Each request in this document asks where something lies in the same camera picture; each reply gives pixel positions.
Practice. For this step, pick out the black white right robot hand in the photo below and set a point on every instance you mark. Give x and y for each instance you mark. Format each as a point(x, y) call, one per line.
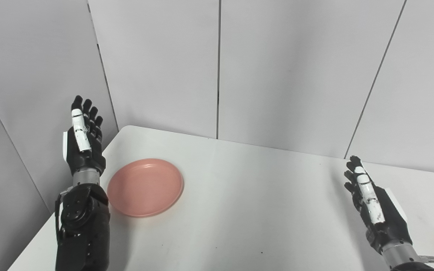
point(388, 216)

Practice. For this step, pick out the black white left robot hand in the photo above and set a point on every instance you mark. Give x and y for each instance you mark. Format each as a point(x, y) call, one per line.
point(87, 156)

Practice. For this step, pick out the pink round plate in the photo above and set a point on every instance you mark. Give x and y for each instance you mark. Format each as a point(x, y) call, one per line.
point(145, 188)

